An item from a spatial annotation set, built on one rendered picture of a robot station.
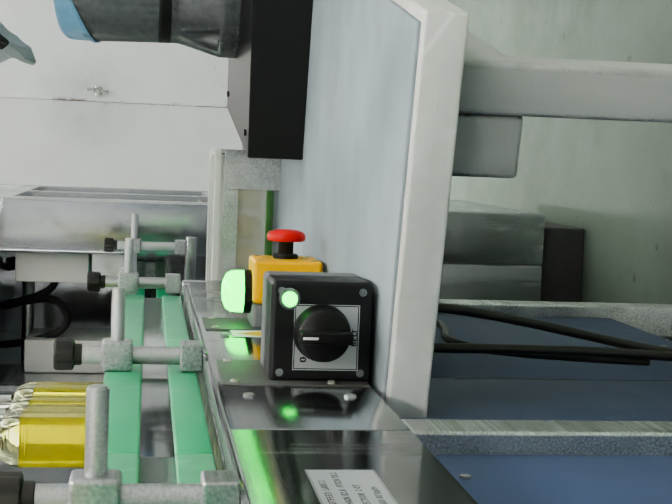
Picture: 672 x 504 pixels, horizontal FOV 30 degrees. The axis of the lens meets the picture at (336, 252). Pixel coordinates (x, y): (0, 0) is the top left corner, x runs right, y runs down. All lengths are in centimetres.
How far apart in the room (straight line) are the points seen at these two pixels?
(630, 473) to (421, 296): 21
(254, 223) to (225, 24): 31
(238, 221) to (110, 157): 357
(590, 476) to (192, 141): 456
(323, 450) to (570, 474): 17
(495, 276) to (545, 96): 173
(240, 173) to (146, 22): 27
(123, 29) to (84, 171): 371
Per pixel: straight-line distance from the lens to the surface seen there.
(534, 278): 269
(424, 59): 89
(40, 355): 272
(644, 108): 98
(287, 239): 128
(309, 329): 96
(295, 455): 76
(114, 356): 112
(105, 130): 531
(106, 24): 161
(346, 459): 75
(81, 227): 256
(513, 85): 95
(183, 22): 161
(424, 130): 90
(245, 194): 175
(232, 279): 128
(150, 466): 81
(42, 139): 532
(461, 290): 265
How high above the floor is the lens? 93
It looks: 9 degrees down
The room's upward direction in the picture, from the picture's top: 88 degrees counter-clockwise
